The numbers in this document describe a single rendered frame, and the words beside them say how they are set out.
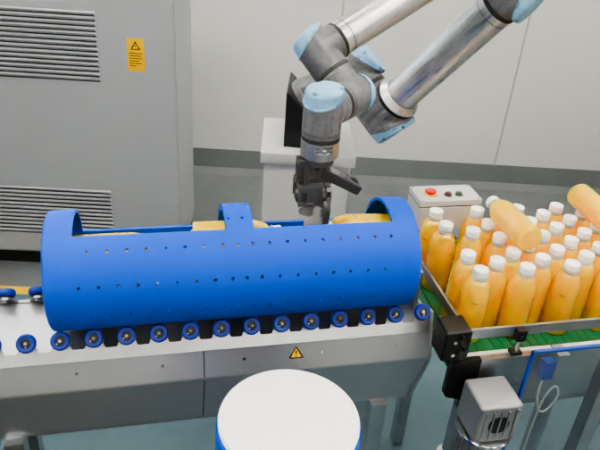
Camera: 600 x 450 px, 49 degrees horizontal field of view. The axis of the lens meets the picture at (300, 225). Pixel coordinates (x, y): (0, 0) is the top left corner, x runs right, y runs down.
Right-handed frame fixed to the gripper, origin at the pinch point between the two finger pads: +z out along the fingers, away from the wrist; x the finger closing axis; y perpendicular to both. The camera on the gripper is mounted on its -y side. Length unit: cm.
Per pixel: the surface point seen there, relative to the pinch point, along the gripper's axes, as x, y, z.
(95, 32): -159, 62, -7
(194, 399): 11, 33, 43
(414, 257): 13.2, -20.3, 1.4
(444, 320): 19.4, -28.3, 16.7
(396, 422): -27, -44, 105
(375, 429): 10, -19, 64
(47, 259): 11, 63, -3
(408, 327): 11.8, -22.8, 24.4
